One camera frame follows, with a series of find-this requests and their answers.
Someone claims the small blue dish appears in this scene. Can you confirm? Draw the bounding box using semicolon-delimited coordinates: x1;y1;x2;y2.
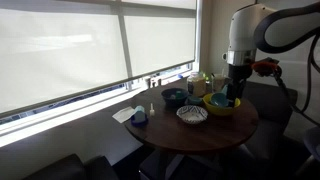
130;113;149;128

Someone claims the white patterned plate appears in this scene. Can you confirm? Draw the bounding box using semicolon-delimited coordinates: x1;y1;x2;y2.
176;104;209;125

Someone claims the narrow white roller blind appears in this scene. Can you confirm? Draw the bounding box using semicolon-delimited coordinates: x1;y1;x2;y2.
123;14;197;78

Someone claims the teal plastic cup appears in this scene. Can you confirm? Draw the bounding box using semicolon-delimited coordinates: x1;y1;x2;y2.
133;105;147;122

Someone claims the blue-grey chair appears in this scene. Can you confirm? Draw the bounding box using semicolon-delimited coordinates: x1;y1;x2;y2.
303;125;320;163

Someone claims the black upholstered chair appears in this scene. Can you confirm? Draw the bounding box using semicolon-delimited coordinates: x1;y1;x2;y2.
242;80;299;162

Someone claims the dark armchair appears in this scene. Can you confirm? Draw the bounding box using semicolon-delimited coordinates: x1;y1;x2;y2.
22;153;120;180

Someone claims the yellow bowl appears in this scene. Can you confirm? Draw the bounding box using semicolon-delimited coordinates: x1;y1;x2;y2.
202;92;242;117

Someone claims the white paper napkin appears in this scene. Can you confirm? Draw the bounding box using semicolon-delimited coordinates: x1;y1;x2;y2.
111;106;136;124

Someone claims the glass jar with lid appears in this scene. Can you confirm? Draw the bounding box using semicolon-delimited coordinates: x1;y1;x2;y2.
186;71;207;98

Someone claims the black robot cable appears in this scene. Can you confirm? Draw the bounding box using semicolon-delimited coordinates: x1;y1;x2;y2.
272;33;320;127

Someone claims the blue ladle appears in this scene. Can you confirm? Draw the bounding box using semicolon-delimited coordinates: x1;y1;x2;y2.
210;87;231;108

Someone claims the wide white roller blind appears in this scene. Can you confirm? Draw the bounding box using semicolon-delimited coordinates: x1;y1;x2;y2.
0;7;130;115

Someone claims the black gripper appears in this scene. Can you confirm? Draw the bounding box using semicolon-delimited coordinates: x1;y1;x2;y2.
226;64;254;102

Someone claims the small teal bowl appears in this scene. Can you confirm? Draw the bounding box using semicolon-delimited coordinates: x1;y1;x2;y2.
186;95;203;106

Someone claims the dark blue bowl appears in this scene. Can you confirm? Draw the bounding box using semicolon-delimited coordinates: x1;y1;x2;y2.
161;87;190;108

